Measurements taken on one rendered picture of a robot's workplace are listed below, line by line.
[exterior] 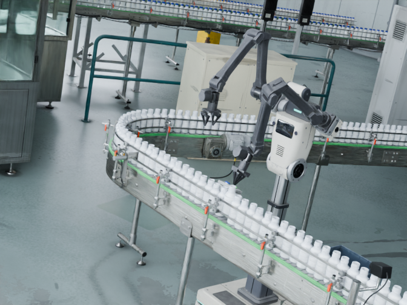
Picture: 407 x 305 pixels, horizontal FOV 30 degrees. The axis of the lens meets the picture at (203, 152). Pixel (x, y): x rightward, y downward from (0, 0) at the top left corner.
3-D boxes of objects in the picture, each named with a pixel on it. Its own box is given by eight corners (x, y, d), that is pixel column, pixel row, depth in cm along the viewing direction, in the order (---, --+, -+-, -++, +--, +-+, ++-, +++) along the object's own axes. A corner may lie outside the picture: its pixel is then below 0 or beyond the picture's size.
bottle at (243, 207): (237, 224, 413) (243, 196, 408) (246, 228, 410) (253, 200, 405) (232, 227, 408) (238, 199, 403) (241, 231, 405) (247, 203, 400)
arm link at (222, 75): (265, 37, 445) (252, 32, 452) (261, 30, 441) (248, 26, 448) (221, 93, 437) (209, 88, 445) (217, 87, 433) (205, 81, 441)
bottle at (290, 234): (285, 259, 380) (292, 230, 375) (277, 255, 385) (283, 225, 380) (293, 258, 384) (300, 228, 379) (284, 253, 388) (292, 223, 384)
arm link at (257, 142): (280, 94, 405) (271, 83, 413) (270, 95, 403) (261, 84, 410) (263, 156, 432) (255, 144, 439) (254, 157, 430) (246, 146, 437)
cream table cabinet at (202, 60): (253, 144, 924) (272, 50, 889) (275, 163, 870) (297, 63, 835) (168, 140, 880) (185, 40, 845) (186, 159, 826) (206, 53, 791)
